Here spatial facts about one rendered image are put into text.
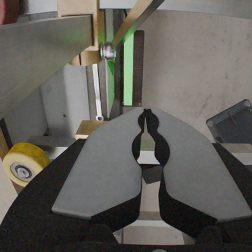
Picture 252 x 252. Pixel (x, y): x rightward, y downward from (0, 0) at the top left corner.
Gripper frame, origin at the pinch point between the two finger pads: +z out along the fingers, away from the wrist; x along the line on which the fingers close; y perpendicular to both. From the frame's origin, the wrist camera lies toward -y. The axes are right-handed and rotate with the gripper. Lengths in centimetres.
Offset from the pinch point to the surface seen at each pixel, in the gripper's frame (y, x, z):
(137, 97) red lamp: 12.3, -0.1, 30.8
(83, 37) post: -3.2, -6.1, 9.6
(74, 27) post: -4.5, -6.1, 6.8
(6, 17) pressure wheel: -6.1, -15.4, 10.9
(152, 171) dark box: 92, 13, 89
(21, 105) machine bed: 13.9, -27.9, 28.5
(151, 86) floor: 35, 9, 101
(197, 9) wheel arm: -6.5, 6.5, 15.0
